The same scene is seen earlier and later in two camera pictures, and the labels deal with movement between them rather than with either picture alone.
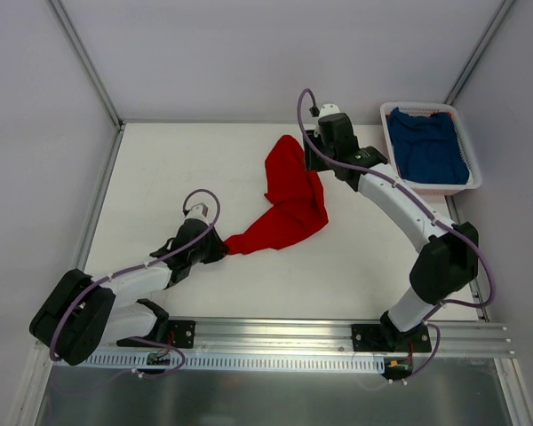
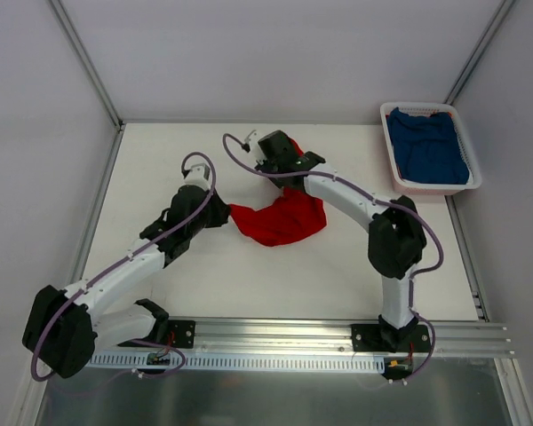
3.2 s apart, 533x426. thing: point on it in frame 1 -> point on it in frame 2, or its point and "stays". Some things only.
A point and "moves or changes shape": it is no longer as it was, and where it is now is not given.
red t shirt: (298, 209) moves or changes shape
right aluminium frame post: (479, 52) stays
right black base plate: (380, 338) stays
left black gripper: (214, 248) -> (219, 212)
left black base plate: (180, 334) stays
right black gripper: (314, 155) -> (282, 170)
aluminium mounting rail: (457, 338) stays
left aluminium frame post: (83, 55) stays
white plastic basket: (413, 108) stays
